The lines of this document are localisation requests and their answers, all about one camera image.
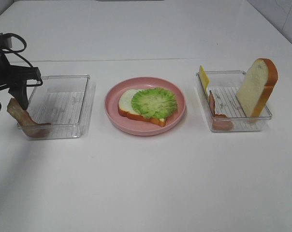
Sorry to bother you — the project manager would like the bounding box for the left clear plastic tray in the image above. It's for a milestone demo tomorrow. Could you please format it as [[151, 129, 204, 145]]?
[[17, 75, 96, 140]]

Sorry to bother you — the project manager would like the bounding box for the pink round plate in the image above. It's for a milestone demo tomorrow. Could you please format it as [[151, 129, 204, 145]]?
[[104, 77, 186, 136]]

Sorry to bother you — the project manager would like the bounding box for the green lettuce leaf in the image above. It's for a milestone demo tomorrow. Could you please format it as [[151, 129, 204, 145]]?
[[131, 87, 178, 119]]

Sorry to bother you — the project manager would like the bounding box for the right clear plastic tray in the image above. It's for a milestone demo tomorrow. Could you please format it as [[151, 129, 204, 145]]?
[[196, 71, 272, 132]]

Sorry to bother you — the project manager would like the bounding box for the bread slice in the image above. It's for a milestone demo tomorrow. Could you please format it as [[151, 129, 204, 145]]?
[[118, 89, 167, 127], [236, 58, 278, 117]]

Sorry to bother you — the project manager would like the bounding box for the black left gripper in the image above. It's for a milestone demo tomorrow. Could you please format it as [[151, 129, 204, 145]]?
[[0, 33, 41, 110]]

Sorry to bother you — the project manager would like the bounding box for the pink bacon strip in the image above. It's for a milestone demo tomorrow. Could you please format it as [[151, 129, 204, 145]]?
[[209, 91, 234, 131]]

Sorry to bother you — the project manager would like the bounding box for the brown bacon strip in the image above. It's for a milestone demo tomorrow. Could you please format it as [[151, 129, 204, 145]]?
[[7, 98, 51, 138]]

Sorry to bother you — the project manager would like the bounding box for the clear plastic tray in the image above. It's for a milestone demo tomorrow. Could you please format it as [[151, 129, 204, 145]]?
[[17, 75, 96, 140], [196, 71, 272, 132]]

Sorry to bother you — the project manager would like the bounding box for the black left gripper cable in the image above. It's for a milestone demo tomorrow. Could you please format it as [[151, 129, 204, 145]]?
[[0, 33, 44, 92]]

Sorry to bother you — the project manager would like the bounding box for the yellow cheese slice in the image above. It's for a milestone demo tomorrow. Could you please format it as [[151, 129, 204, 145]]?
[[199, 65, 210, 96]]

